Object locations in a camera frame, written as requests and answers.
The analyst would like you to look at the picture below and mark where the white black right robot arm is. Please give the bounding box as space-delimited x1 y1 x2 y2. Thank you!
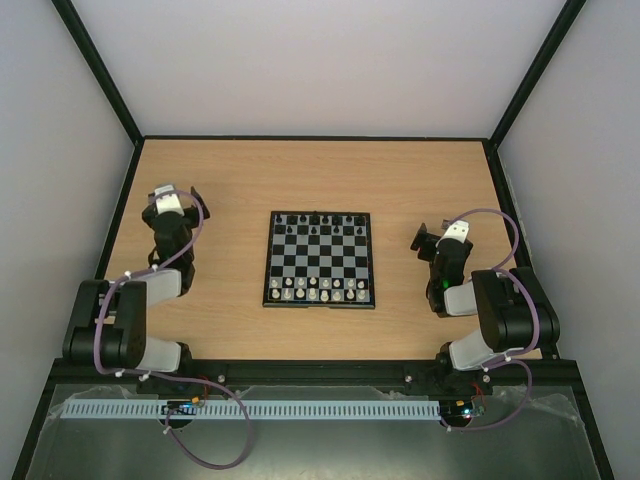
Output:
410 220 560 394

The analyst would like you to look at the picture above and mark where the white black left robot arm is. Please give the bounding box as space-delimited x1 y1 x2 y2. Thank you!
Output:
62 184 210 382

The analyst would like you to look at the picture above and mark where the black and silver chessboard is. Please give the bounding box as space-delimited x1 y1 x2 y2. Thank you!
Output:
262 211 376 309

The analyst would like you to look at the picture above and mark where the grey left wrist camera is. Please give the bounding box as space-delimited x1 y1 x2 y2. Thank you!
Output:
150 183 184 216

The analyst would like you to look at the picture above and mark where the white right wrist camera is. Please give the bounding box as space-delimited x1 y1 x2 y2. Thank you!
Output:
441 220 470 243

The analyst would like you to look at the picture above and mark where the black aluminium frame rail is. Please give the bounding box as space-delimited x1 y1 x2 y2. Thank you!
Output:
49 359 582 392

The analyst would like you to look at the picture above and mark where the light blue slotted cable duct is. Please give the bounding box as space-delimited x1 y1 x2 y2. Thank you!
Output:
60 399 441 421

